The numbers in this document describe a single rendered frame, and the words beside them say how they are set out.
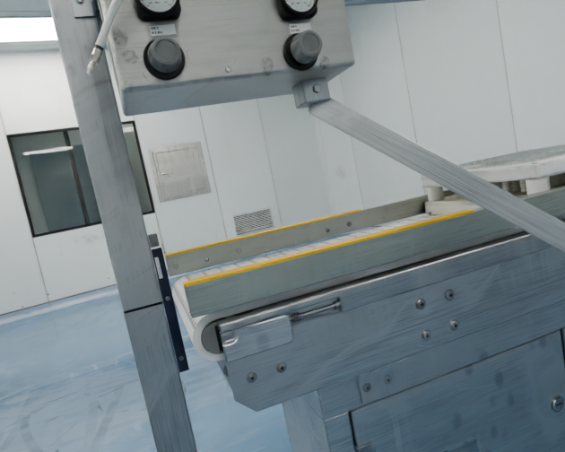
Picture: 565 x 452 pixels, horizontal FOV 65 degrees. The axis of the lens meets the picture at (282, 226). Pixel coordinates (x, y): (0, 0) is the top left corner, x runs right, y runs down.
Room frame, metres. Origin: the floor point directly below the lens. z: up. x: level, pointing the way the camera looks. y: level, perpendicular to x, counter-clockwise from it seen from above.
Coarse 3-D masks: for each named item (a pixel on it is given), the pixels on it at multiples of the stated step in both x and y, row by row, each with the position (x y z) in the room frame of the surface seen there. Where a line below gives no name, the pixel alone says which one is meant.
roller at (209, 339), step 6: (222, 318) 0.44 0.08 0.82; (210, 324) 0.43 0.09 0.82; (216, 324) 0.42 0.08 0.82; (204, 330) 0.42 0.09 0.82; (210, 330) 0.42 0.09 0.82; (216, 330) 0.42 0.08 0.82; (204, 336) 0.42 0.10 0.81; (210, 336) 0.42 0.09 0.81; (216, 336) 0.42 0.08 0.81; (204, 342) 0.42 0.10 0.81; (210, 342) 0.42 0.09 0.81; (216, 342) 0.42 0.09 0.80; (210, 348) 0.42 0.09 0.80; (216, 348) 0.42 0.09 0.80; (222, 348) 0.42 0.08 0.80
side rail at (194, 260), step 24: (360, 216) 0.77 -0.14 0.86; (384, 216) 0.78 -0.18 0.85; (408, 216) 0.80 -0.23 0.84; (240, 240) 0.70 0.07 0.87; (264, 240) 0.71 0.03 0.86; (288, 240) 0.72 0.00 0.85; (312, 240) 0.74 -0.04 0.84; (168, 264) 0.66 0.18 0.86; (192, 264) 0.68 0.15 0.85; (216, 264) 0.69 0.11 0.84
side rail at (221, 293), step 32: (544, 192) 0.55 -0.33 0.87; (448, 224) 0.50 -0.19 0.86; (480, 224) 0.51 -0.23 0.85; (512, 224) 0.53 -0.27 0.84; (320, 256) 0.45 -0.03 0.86; (352, 256) 0.46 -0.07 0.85; (384, 256) 0.47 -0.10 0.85; (192, 288) 0.41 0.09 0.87; (224, 288) 0.42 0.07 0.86; (256, 288) 0.43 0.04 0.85; (288, 288) 0.44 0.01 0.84
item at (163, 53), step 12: (156, 24) 0.38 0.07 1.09; (168, 24) 0.38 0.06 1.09; (156, 36) 0.38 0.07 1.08; (168, 36) 0.36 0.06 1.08; (144, 48) 0.38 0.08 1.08; (156, 48) 0.36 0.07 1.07; (168, 48) 0.36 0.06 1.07; (180, 48) 0.38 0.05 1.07; (144, 60) 0.38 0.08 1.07; (156, 60) 0.36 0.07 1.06; (168, 60) 0.36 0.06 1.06; (180, 60) 0.37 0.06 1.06; (156, 72) 0.38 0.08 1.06; (168, 72) 0.37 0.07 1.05; (180, 72) 0.38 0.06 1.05
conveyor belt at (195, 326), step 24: (432, 216) 0.77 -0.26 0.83; (336, 240) 0.72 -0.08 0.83; (480, 240) 0.53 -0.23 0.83; (240, 264) 0.68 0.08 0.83; (408, 264) 0.50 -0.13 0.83; (312, 288) 0.46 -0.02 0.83; (216, 312) 0.43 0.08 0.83; (240, 312) 0.44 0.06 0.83; (192, 336) 0.43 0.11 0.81; (216, 360) 0.43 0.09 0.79
